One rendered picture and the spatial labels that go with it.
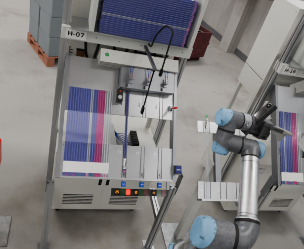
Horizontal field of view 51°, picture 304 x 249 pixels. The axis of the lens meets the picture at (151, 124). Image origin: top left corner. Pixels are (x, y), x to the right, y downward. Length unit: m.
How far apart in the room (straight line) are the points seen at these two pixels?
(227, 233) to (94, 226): 1.48
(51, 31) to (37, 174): 1.98
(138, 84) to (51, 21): 2.39
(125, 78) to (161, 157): 0.53
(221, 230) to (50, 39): 3.46
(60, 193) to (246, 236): 1.49
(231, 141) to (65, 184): 1.33
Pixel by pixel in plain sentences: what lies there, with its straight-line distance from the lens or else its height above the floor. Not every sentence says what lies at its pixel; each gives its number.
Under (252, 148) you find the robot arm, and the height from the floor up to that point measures 1.32.
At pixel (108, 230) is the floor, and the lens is 2.54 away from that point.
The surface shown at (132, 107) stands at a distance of 1.96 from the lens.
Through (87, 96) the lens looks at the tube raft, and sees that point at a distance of 1.91.
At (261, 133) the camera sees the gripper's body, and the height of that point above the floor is 1.35.
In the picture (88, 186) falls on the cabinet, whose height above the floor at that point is 0.31.
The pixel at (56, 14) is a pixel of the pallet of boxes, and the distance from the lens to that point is 4.15.
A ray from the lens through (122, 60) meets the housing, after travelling 1.94.
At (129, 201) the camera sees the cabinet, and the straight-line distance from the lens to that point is 2.54.
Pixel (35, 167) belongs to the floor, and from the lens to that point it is 2.91.
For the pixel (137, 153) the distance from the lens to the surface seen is 1.92.
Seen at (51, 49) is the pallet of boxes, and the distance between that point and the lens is 4.31.
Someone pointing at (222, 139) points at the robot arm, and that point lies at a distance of 1.37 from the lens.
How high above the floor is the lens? 2.04
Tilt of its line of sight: 34 degrees down
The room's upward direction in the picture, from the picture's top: 18 degrees clockwise
